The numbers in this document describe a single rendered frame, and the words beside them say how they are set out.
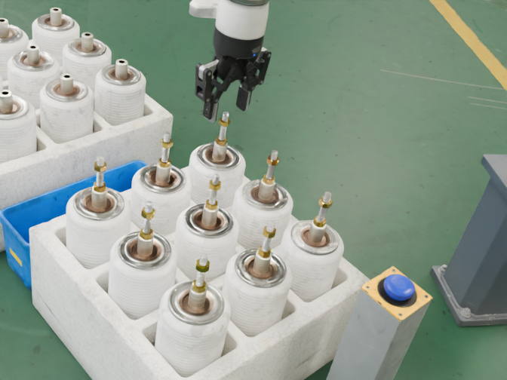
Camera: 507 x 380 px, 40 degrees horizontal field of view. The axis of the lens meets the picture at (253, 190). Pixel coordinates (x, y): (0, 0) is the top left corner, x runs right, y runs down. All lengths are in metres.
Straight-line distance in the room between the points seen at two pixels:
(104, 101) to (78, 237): 0.38
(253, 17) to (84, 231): 0.39
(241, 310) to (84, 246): 0.25
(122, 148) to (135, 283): 0.44
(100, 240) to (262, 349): 0.29
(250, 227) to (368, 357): 0.29
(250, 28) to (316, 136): 0.77
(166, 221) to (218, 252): 0.12
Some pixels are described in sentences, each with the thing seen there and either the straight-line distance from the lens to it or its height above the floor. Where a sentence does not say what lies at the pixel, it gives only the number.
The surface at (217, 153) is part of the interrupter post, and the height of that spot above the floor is 0.27.
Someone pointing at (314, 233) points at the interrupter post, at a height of 0.27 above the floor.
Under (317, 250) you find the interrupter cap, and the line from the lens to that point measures 1.06.
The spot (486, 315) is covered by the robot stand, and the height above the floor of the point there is 0.02.
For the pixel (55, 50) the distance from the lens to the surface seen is 1.54.
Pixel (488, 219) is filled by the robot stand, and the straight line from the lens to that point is 1.32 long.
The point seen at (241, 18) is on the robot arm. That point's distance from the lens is 1.03.
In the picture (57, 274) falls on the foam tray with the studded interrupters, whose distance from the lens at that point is 1.11.
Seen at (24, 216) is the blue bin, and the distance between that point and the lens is 1.31.
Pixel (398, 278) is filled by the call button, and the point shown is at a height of 0.33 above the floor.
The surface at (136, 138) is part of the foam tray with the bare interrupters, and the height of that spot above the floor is 0.16.
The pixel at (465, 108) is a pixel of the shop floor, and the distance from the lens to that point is 2.10.
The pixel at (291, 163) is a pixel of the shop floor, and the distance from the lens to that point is 1.65.
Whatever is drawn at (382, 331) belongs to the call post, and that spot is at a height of 0.28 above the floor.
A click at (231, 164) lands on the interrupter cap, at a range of 1.19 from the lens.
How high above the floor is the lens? 0.96
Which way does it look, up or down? 38 degrees down
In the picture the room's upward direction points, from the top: 12 degrees clockwise
